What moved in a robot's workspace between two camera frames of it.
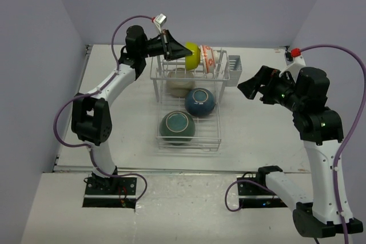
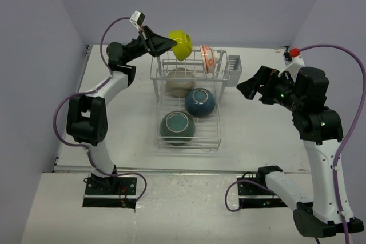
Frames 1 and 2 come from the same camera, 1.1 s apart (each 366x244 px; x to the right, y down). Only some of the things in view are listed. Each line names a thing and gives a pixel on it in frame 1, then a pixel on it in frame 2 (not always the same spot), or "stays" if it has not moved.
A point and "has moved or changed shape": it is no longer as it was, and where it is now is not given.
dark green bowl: x=177 y=128 stays
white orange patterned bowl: x=211 y=59 stays
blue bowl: x=199 y=102 stays
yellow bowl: x=193 y=62 has moved or changed shape
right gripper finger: x=250 y=87 stays
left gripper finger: x=171 y=58 → x=159 y=52
